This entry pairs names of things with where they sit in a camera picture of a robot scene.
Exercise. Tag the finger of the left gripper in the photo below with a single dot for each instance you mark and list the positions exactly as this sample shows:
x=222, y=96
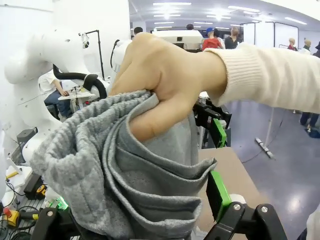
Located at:
x=219, y=135

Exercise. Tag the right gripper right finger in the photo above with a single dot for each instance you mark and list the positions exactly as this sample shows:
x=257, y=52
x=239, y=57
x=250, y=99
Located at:
x=240, y=220

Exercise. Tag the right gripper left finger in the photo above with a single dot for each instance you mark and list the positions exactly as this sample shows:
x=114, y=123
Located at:
x=50, y=225

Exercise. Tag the grey training pants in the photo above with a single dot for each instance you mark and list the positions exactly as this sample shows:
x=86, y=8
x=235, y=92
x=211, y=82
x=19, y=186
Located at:
x=125, y=175

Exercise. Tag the person's right forearm cream sleeve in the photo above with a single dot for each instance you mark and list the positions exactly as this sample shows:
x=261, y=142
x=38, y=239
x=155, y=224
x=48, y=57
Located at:
x=275, y=77

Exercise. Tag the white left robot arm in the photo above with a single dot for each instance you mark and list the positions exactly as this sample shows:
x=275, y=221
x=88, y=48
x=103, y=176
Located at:
x=32, y=50

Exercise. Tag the person's right hand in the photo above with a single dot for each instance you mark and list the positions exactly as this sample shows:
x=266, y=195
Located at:
x=180, y=75

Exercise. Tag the yellow tape measure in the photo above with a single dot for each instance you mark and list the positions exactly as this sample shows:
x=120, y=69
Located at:
x=41, y=190

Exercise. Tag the yellow emergency stop box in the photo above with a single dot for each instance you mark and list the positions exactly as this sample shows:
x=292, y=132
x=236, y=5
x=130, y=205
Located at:
x=12, y=217

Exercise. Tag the black equipment box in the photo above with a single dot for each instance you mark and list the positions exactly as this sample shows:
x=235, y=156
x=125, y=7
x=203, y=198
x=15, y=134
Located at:
x=32, y=186

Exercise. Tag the white rack foot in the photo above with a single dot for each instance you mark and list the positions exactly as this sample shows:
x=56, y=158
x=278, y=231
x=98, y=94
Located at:
x=264, y=148

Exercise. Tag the white rack pole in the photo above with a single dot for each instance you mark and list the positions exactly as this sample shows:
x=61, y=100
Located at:
x=270, y=125

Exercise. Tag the person's torso cream cardigan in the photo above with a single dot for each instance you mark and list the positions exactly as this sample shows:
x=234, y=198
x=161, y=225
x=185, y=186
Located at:
x=313, y=225

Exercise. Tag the bystander in blue jeans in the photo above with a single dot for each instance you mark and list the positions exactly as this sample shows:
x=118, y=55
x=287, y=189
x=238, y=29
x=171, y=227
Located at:
x=306, y=118

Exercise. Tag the bystander red shirt blue cap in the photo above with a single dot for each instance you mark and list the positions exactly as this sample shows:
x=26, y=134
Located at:
x=211, y=43

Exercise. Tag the grey plastic stool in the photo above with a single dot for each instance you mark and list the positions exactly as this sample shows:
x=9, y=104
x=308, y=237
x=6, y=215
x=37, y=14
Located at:
x=26, y=135

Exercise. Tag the bystander in black top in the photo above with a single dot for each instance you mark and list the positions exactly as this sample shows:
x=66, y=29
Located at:
x=232, y=41

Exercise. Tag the white partition panel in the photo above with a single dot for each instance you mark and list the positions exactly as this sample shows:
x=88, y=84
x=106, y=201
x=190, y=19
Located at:
x=265, y=35

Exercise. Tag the white machine cabinet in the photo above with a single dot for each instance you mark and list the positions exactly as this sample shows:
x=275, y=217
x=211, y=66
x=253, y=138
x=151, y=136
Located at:
x=170, y=35

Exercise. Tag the blond mannequin red top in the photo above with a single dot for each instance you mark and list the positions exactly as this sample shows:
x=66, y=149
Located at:
x=292, y=45

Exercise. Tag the blond mannequin light top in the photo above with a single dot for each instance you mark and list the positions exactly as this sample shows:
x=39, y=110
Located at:
x=306, y=47

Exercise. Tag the bystander dark hat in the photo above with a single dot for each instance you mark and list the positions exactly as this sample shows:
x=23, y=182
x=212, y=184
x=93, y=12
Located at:
x=317, y=50

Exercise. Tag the small white desk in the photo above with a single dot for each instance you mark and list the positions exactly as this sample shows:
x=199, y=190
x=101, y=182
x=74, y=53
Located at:
x=75, y=96

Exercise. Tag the dark-haired bystander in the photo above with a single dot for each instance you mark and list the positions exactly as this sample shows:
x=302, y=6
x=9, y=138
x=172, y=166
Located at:
x=138, y=31

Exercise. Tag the seated man white shirt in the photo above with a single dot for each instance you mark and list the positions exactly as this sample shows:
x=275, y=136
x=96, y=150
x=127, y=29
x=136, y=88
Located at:
x=50, y=82

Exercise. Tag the black tripod stand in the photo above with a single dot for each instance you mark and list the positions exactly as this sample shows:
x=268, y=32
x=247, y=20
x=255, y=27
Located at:
x=100, y=55

